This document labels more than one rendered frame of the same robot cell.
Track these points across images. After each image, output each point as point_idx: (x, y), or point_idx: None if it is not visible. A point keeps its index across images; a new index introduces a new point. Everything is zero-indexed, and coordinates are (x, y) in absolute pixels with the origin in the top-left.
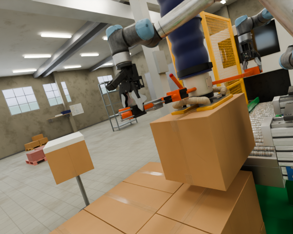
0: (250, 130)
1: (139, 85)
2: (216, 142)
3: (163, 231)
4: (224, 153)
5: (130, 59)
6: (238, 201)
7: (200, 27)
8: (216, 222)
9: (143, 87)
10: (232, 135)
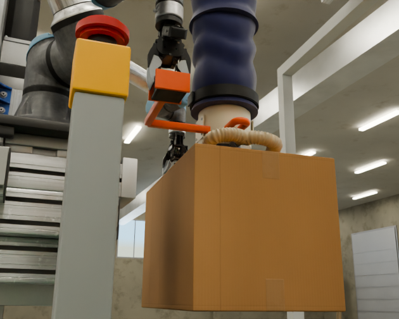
0: (187, 254)
1: (173, 154)
2: (145, 231)
3: None
4: (147, 253)
5: (170, 131)
6: None
7: (203, 27)
8: None
9: (171, 156)
10: (158, 236)
